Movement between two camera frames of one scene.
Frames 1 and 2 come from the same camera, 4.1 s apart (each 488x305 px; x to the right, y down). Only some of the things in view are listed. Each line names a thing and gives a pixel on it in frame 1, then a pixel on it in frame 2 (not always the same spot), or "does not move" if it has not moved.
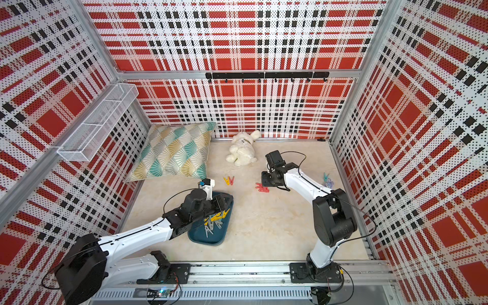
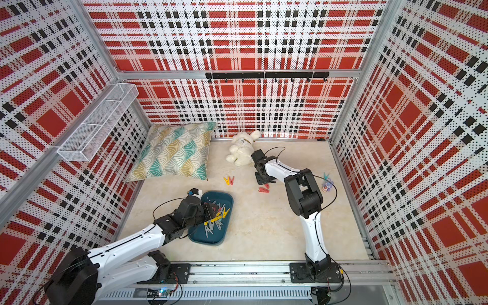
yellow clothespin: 225,214 does not move
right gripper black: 265,181 -> 261,180
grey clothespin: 208,230 does not move
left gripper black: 220,201 -> 209,212
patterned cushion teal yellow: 176,150 does not move
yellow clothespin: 218,216 does not move
